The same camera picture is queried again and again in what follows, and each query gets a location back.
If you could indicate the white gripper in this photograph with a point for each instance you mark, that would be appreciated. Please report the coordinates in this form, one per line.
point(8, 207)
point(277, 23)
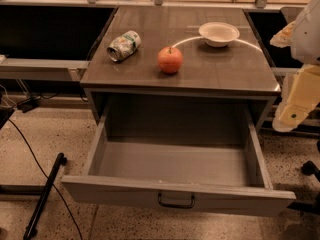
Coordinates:
point(308, 39)

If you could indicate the grey top drawer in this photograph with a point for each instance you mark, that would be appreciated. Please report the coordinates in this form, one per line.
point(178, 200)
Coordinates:
point(210, 151)

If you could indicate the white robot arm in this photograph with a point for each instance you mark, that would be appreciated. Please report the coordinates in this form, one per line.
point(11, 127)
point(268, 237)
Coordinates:
point(305, 42)

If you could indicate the grey drawer cabinet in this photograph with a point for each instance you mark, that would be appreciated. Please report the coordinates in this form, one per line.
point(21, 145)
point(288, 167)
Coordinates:
point(239, 70)

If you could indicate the white bowl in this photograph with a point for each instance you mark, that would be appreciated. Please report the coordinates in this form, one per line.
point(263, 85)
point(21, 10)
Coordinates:
point(218, 34)

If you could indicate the red apple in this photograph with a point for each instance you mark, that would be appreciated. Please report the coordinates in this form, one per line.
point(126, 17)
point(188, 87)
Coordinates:
point(170, 60)

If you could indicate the black chair base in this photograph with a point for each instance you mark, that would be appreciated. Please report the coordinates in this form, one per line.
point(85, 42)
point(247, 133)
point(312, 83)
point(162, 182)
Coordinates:
point(313, 207)

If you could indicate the left grey desk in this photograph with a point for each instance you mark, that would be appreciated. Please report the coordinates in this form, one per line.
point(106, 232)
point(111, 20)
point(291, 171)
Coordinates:
point(41, 69)

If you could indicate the black stand leg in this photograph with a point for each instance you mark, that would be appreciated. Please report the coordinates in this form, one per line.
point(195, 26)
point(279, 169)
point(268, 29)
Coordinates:
point(31, 230)

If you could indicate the black drawer handle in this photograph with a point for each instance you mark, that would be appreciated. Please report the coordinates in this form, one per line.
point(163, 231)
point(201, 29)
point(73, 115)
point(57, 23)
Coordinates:
point(176, 203)

